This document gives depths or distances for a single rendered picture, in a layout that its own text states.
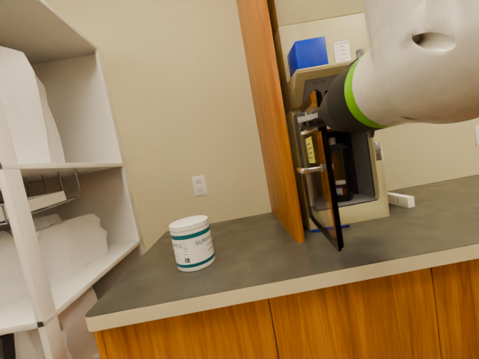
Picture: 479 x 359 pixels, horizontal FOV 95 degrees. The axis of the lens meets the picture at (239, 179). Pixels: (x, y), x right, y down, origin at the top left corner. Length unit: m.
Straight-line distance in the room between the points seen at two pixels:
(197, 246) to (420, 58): 0.66
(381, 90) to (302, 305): 0.58
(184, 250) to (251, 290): 0.25
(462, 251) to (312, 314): 0.42
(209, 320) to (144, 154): 0.95
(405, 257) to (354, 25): 0.80
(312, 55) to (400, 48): 0.63
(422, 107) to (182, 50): 1.30
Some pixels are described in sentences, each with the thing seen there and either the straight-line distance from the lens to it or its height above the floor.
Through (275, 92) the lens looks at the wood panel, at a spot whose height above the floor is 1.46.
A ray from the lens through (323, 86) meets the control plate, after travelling 0.86.
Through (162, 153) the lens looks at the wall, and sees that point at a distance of 1.32.
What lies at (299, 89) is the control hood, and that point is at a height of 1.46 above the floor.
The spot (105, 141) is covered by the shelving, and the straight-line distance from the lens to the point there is 1.44.
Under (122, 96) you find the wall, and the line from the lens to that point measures 1.45.
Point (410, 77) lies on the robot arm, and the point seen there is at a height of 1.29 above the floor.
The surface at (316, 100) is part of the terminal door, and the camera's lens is 0.57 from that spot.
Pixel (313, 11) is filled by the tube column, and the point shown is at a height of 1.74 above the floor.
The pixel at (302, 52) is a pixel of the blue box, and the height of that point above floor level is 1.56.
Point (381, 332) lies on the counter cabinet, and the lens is 0.83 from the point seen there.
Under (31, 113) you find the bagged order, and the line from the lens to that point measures 1.14.
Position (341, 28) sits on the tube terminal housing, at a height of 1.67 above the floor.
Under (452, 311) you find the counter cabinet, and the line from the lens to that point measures 0.92.
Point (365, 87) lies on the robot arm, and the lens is 0.27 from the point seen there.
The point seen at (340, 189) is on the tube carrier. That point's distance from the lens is 0.99.
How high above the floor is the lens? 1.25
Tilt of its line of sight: 4 degrees down
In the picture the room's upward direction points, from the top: 10 degrees counter-clockwise
